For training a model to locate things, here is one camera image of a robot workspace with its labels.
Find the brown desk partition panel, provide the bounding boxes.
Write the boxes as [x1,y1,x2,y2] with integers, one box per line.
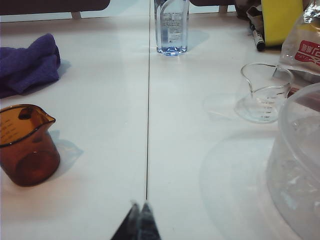
[189,0,237,13]
[0,0,112,20]

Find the clear glass measuring cup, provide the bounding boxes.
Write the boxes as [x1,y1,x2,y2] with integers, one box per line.
[234,62,295,124]

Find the purple cloth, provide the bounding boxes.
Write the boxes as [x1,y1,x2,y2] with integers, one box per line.
[0,33,62,99]

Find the black marker pen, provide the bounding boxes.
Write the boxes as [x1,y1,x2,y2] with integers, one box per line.
[248,21,266,52]

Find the crinkled plastic bag red print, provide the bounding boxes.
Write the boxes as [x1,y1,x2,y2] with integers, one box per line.
[272,0,320,83]

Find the small amber measuring cup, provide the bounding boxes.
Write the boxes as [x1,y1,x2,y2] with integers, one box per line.
[0,104,61,187]

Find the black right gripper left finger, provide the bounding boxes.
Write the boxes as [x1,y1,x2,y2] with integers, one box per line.
[110,200,141,240]

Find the clear Ganten water bottle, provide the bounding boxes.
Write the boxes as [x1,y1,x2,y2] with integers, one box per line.
[154,0,190,57]

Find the clear plastic bowl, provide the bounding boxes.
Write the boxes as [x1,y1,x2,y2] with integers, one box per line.
[265,82,320,238]

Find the yellow flat pack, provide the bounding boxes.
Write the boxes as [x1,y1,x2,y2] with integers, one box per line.
[260,0,311,48]

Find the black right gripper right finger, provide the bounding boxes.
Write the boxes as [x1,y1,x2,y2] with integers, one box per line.
[137,201,161,240]

